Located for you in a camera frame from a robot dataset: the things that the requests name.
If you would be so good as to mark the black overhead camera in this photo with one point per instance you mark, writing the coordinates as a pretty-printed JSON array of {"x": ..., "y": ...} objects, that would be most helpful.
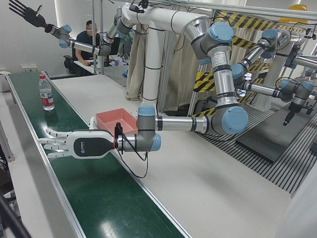
[{"x": 136, "y": 8}]

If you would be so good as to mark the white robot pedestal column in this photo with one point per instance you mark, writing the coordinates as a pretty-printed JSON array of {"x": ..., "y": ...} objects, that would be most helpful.
[{"x": 152, "y": 49}]

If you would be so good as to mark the pink plastic basket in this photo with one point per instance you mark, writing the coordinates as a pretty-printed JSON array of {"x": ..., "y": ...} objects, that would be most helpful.
[{"x": 111, "y": 119}]

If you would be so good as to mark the UR5e robot arm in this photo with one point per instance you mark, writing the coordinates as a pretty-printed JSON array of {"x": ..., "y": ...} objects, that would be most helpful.
[
  {"x": 81, "y": 45},
  {"x": 223, "y": 74}
]

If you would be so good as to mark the dark robot base platform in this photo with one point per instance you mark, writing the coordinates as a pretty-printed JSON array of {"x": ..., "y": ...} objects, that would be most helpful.
[{"x": 272, "y": 138}]

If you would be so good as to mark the beige curtain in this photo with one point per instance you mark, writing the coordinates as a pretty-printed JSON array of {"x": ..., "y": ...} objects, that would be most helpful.
[{"x": 135, "y": 74}]

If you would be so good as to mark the seated person black shirt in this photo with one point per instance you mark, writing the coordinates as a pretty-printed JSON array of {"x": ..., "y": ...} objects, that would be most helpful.
[{"x": 83, "y": 41}]

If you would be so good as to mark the green conveyor belt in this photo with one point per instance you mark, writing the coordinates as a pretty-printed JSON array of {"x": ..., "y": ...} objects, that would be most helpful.
[{"x": 99, "y": 193}]

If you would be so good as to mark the white office desk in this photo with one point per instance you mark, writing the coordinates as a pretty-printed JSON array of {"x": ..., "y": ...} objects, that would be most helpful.
[{"x": 84, "y": 65}]

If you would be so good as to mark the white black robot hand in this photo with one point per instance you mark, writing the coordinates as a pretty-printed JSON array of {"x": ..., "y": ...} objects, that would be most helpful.
[{"x": 89, "y": 145}]

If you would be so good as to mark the background UR robot arm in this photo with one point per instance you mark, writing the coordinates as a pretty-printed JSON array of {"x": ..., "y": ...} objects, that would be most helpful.
[
  {"x": 304, "y": 60},
  {"x": 250, "y": 58},
  {"x": 262, "y": 89}
]

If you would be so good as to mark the black tripod leg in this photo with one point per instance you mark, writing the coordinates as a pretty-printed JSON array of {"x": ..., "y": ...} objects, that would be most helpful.
[{"x": 12, "y": 218}]

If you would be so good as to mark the yellow safety helmet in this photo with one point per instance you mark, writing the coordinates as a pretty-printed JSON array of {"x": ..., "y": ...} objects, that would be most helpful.
[
  {"x": 294, "y": 19},
  {"x": 298, "y": 7}
]

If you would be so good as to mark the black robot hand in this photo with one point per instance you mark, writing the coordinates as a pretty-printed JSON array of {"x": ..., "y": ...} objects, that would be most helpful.
[{"x": 34, "y": 17}]

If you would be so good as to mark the black computer monitor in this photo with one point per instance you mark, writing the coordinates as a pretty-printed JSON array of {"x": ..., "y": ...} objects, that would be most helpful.
[{"x": 112, "y": 45}]

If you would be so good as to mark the small blue item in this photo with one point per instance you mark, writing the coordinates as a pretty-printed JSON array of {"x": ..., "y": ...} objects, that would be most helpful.
[{"x": 125, "y": 74}]

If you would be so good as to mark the black office chair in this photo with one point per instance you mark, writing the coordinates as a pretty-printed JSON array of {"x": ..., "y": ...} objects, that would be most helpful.
[{"x": 69, "y": 63}]

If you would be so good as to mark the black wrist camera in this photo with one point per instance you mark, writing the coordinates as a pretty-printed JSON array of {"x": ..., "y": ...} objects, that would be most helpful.
[{"x": 119, "y": 130}]

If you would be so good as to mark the white wall outlet strip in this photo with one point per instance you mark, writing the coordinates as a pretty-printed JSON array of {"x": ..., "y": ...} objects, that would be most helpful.
[{"x": 29, "y": 68}]

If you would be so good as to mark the clear red-label water bottle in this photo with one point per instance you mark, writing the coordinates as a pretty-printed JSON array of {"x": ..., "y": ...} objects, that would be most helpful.
[{"x": 46, "y": 94}]

